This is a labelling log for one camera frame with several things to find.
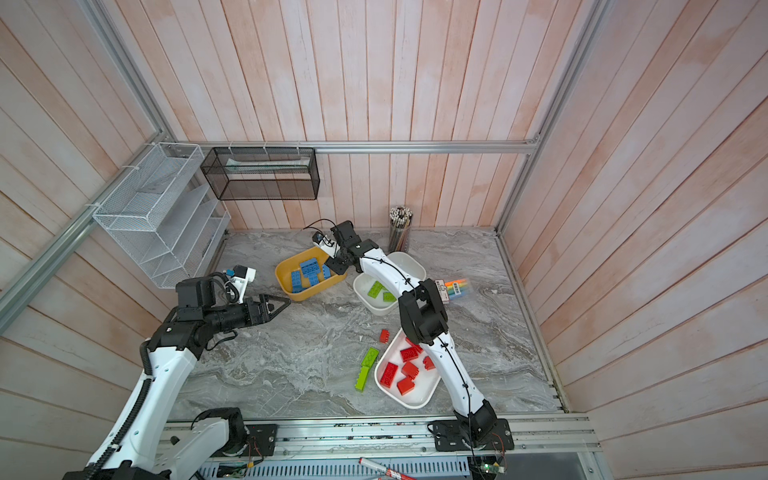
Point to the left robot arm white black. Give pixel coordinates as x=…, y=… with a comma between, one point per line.
x=207, y=306

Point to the white plastic bin near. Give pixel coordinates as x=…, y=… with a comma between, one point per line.
x=425, y=383

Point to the red lego brick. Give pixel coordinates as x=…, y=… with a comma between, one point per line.
x=429, y=362
x=405, y=386
x=410, y=370
x=410, y=354
x=389, y=373

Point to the white wire mesh shelf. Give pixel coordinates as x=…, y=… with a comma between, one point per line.
x=168, y=227

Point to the red lego brick top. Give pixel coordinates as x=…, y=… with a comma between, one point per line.
x=410, y=354

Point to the black mesh wall basket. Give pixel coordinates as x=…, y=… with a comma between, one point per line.
x=262, y=173

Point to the red lego brick bottom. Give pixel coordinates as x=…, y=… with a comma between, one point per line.
x=405, y=386

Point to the highlighter pen pack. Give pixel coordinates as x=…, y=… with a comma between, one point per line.
x=452, y=290

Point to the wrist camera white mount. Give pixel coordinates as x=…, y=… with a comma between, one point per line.
x=237, y=281
x=330, y=237

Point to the green lego brick bottom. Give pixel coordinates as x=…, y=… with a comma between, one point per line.
x=362, y=378

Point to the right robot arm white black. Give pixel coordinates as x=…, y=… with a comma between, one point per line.
x=424, y=322

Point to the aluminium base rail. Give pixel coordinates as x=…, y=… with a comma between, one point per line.
x=521, y=446

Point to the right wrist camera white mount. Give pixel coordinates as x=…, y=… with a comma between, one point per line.
x=330, y=237

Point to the blue lego brick pair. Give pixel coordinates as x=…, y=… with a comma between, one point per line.
x=310, y=270

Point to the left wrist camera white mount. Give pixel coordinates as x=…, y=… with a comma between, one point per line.
x=237, y=281

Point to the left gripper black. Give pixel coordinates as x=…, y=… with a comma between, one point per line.
x=264, y=316

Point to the red white marker pen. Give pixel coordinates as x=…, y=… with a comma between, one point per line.
x=387, y=469

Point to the white plastic bin far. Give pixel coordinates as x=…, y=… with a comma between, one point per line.
x=403, y=261

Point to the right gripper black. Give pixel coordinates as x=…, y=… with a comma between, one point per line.
x=335, y=266

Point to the white plastic bin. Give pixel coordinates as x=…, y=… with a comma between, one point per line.
x=403, y=261
x=425, y=383

